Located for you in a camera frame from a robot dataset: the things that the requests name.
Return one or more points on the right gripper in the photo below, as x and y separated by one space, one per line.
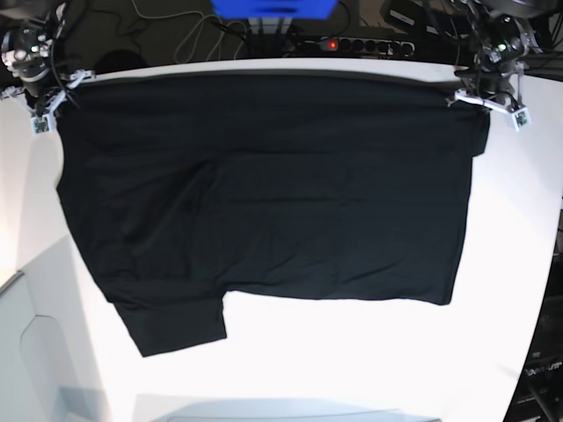
50 99

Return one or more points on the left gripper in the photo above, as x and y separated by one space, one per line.
498 91

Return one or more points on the black T-shirt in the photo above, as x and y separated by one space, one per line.
179 190

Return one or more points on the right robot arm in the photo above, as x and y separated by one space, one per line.
44 81

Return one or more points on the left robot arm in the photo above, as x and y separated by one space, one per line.
496 38

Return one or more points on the black power strip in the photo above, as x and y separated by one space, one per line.
365 47

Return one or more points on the blue box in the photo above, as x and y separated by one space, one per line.
309 9

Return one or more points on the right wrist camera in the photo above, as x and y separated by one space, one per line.
42 124

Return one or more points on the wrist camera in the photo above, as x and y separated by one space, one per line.
520 118
42 124

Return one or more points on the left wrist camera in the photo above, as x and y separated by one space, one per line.
520 118

